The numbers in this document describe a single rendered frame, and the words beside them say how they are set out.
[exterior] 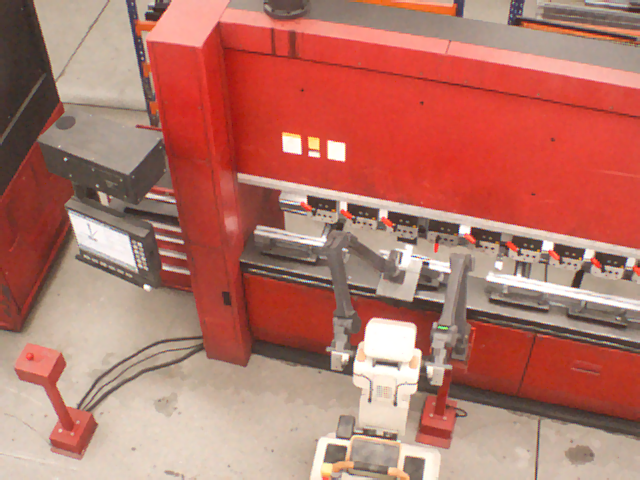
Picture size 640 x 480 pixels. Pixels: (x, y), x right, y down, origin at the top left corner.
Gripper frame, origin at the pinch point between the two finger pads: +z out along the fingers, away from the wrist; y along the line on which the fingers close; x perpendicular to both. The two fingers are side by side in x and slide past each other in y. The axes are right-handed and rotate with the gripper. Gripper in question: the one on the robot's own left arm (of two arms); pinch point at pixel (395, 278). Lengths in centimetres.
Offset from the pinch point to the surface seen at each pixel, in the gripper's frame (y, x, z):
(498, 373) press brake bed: -61, 28, 60
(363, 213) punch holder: 20.6, -24.9, -15.4
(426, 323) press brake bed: -18.0, 13.8, 33.2
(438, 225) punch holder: -15.8, -26.2, -17.2
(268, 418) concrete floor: 59, 82, 74
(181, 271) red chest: 133, 10, 76
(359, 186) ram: 23, -33, -31
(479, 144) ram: -28, -53, -65
